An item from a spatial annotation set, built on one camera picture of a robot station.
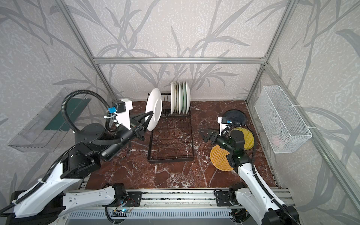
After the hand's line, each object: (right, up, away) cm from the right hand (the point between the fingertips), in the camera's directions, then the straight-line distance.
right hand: (203, 129), depth 74 cm
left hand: (-20, +9, -24) cm, 33 cm away
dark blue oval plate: (+33, +6, +42) cm, 54 cm away
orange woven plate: (+11, -20, +14) cm, 27 cm away
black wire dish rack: (-19, -10, +22) cm, 31 cm away
